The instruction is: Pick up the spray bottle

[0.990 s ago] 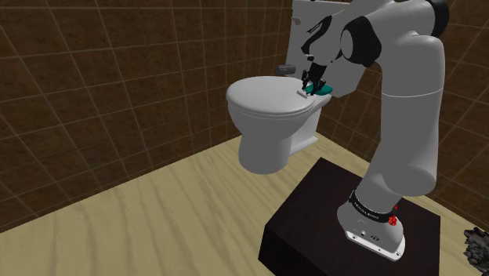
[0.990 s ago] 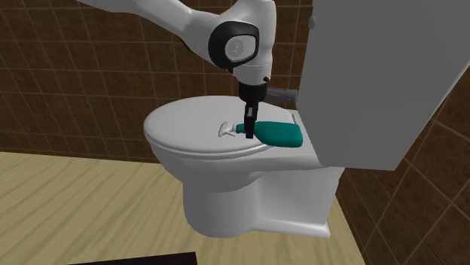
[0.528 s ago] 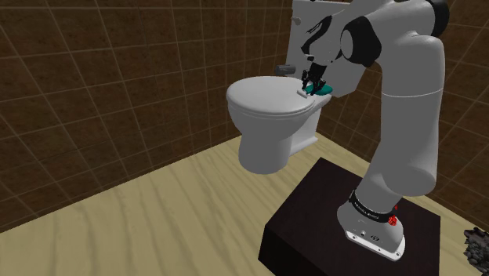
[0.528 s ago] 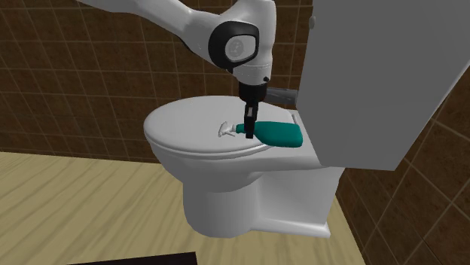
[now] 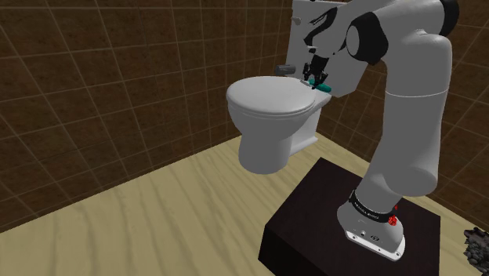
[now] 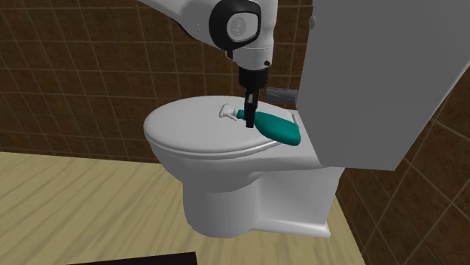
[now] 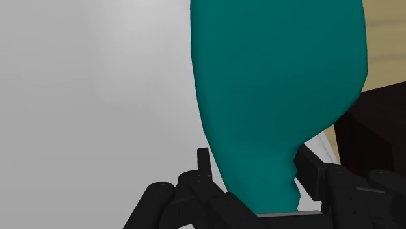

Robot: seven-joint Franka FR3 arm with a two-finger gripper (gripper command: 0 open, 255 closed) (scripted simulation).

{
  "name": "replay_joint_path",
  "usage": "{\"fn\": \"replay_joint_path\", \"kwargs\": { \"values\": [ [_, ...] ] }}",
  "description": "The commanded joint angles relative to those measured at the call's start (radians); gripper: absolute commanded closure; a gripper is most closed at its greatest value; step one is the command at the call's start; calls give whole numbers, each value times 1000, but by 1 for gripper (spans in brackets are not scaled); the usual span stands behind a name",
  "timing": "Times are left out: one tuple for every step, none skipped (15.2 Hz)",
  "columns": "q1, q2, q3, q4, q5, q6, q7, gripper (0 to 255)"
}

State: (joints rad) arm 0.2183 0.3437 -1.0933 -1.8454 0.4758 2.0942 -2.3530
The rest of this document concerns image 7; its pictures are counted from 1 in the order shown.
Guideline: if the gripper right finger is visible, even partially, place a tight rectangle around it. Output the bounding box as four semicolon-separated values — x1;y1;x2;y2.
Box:
293;144;406;229

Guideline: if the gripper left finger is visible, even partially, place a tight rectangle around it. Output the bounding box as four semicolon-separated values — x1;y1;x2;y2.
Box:
122;147;273;229

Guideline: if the teal vase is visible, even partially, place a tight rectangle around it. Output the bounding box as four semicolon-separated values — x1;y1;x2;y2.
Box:
189;0;369;215

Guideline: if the dark brown furniture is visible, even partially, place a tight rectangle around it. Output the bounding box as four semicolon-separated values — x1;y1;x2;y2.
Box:
333;81;406;178

